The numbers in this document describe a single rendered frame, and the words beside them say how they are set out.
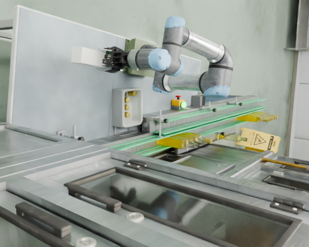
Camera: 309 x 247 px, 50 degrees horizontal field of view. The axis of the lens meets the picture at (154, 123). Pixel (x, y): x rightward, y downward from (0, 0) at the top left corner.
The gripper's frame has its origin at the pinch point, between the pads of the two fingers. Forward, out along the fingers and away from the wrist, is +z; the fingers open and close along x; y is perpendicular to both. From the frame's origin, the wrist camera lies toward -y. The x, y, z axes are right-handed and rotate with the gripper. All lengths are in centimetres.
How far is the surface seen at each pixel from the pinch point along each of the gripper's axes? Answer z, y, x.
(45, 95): 33.4, 2.7, 17.7
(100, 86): 33.3, -32.3, 10.0
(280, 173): -48, -109, 51
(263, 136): 71, -414, 52
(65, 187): -44, 48, 37
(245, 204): -81, 30, 34
